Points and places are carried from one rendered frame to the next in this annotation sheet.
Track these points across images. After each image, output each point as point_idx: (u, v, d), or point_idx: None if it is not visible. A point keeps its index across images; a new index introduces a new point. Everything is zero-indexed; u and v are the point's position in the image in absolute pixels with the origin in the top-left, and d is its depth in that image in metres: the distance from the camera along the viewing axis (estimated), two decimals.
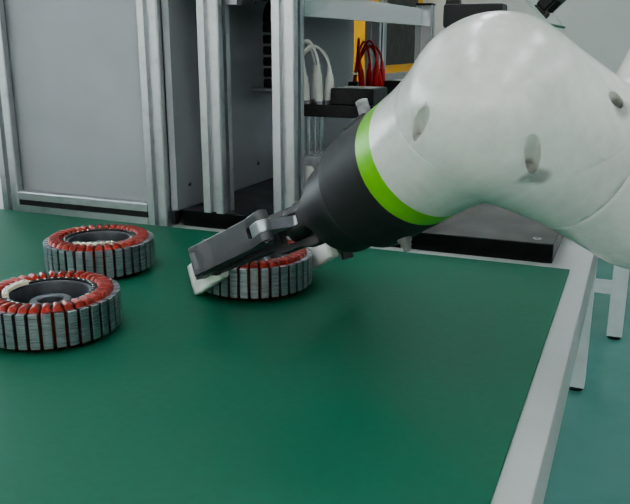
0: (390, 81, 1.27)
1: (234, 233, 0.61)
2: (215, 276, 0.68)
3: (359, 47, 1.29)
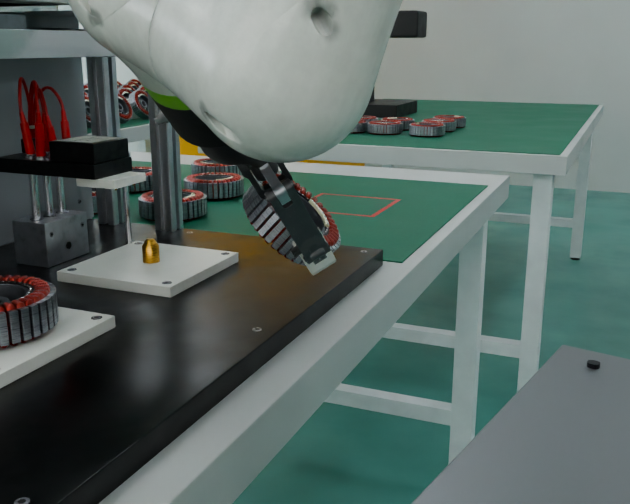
0: (56, 142, 0.86)
1: None
2: None
3: (19, 91, 0.88)
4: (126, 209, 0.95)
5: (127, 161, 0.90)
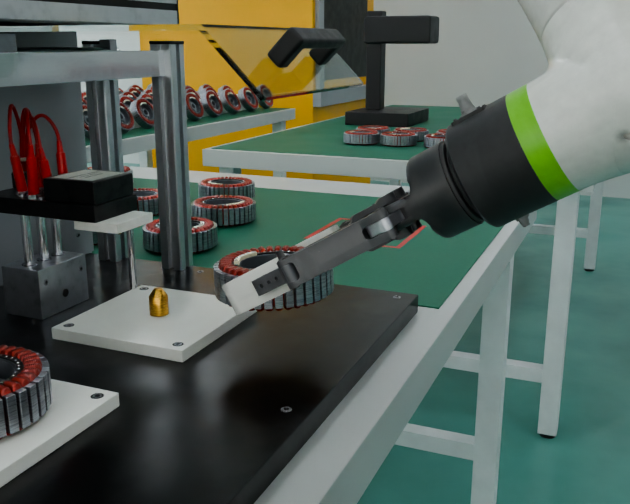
0: (51, 180, 0.75)
1: (346, 236, 0.60)
2: (284, 288, 0.64)
3: (9, 120, 0.77)
4: (131, 251, 0.85)
5: (132, 199, 0.79)
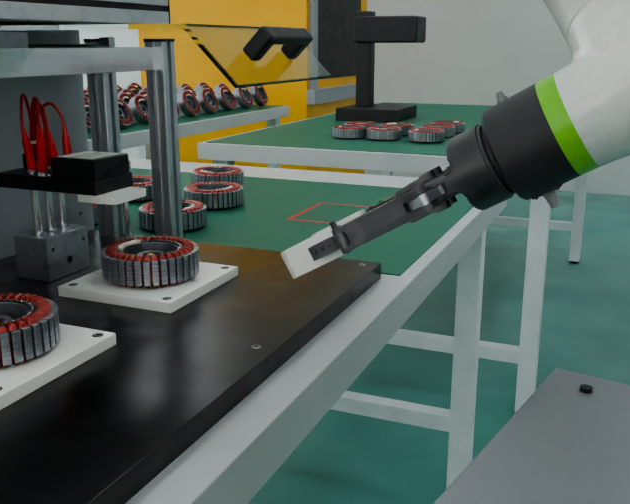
0: (57, 158, 0.87)
1: None
2: (355, 216, 0.82)
3: (21, 107, 0.89)
4: (127, 223, 0.96)
5: (128, 176, 0.91)
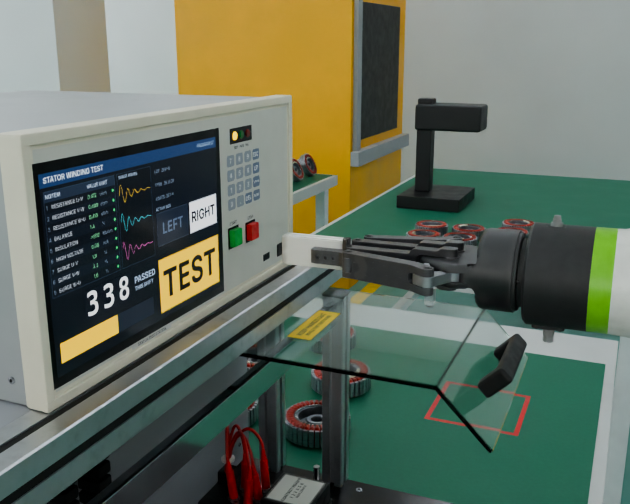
0: (268, 502, 0.87)
1: None
2: (339, 240, 0.76)
3: (227, 442, 0.90)
4: None
5: None
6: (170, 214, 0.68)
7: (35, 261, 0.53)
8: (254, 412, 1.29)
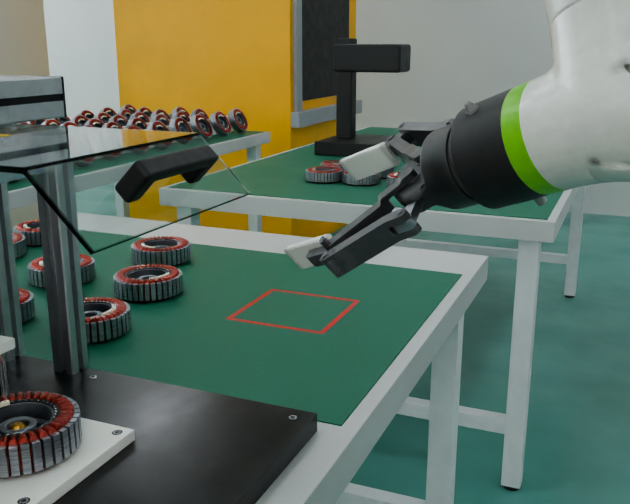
0: None
1: None
2: (377, 147, 0.81)
3: None
4: (1, 370, 0.78)
5: None
6: None
7: None
8: (23, 309, 1.11)
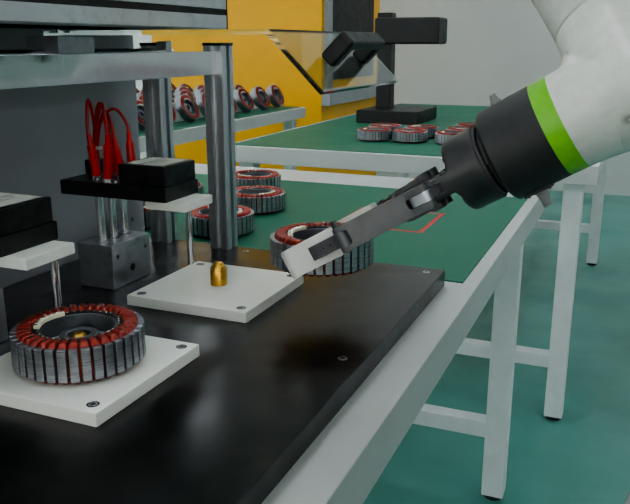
0: (125, 165, 0.85)
1: None
2: (367, 209, 0.86)
3: (87, 113, 0.88)
4: (189, 230, 0.95)
5: (194, 183, 0.89)
6: None
7: None
8: None
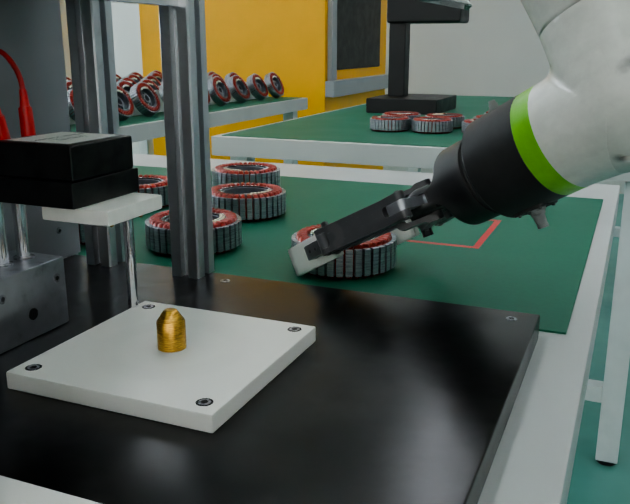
0: (6, 143, 0.49)
1: None
2: None
3: None
4: (129, 252, 0.58)
5: (131, 175, 0.53)
6: None
7: None
8: None
